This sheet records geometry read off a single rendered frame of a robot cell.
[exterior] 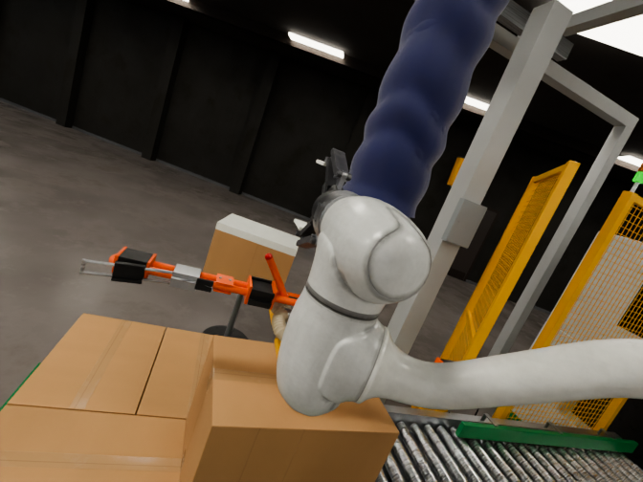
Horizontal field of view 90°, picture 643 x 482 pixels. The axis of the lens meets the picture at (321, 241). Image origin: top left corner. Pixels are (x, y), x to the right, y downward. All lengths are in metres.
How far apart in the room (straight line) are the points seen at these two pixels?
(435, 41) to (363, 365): 0.79
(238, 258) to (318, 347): 2.08
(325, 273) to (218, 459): 0.79
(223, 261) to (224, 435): 1.63
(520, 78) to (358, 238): 2.26
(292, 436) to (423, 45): 1.09
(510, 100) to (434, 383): 2.19
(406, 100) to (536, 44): 1.74
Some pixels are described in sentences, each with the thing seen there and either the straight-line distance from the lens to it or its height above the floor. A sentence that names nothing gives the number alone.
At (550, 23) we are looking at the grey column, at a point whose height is 2.88.
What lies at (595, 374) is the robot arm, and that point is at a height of 1.55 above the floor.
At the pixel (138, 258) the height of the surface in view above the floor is 1.25.
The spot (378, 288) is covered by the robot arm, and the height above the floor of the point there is 1.56.
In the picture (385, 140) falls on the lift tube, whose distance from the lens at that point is 0.91.
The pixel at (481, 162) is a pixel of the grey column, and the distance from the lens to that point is 2.39.
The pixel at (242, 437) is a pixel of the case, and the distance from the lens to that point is 1.04.
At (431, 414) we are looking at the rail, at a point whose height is 0.60.
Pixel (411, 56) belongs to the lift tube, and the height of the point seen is 1.97.
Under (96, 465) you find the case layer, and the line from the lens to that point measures 1.42.
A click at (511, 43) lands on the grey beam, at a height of 3.15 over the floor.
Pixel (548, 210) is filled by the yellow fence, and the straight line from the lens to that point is 2.04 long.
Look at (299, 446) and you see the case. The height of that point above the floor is 0.88.
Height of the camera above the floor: 1.65
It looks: 12 degrees down
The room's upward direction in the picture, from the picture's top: 21 degrees clockwise
